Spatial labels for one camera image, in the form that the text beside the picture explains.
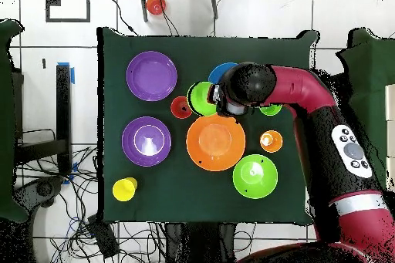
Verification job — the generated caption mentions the small green bowl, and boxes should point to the small green bowl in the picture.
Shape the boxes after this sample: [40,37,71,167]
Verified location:
[187,81,218,117]

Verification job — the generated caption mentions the blue bowl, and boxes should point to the blue bowl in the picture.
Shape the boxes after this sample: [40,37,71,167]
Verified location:
[208,62,238,85]

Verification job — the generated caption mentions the red cup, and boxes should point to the red cup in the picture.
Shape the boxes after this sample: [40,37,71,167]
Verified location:
[170,96,193,120]

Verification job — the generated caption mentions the large orange bowl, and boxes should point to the large orange bowl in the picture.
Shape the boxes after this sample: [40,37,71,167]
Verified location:
[185,113,247,172]

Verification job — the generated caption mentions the purple bowl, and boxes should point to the purple bowl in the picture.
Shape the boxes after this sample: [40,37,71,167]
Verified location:
[121,116,172,167]
[126,50,178,103]

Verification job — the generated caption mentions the green cup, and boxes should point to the green cup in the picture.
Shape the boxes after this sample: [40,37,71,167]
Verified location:
[258,104,282,116]

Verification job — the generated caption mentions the orange cup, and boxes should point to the orange cup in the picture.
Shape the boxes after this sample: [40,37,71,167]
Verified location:
[259,130,284,153]

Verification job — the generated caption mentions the large green bowl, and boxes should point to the large green bowl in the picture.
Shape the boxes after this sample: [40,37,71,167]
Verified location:
[232,153,279,200]

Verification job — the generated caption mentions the small orange bowl on floor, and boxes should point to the small orange bowl on floor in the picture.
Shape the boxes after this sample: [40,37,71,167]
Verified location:
[145,0,167,16]

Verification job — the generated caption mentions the dark green tablecloth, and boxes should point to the dark green tablecloth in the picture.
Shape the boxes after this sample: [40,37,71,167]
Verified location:
[96,26,319,226]

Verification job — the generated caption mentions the yellow cup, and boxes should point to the yellow cup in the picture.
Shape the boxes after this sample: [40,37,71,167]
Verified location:
[112,177,139,203]

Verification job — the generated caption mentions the neighbouring green table cloth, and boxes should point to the neighbouring green table cloth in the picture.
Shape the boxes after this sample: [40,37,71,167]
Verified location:
[0,19,30,224]
[336,28,395,190]

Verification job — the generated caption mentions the white boxes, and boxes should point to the white boxes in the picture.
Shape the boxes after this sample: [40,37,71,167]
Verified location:
[384,83,395,197]

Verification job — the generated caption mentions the black box on floor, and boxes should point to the black box on floor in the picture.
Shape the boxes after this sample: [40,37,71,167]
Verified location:
[86,214,120,260]

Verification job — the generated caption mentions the grey black machine base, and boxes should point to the grey black machine base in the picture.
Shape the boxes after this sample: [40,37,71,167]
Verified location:
[13,176,64,208]

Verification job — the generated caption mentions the grey camera stand legs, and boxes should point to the grey camera stand legs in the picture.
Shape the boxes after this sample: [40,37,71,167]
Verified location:
[137,0,222,23]

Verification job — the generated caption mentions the black post stand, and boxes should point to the black post stand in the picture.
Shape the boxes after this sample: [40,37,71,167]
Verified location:
[15,63,73,174]

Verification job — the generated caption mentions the black square frame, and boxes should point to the black square frame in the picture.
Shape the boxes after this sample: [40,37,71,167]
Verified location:
[45,0,91,23]

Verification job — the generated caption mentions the bundle of cables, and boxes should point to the bundle of cables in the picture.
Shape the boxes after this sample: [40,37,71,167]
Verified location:
[16,145,167,263]

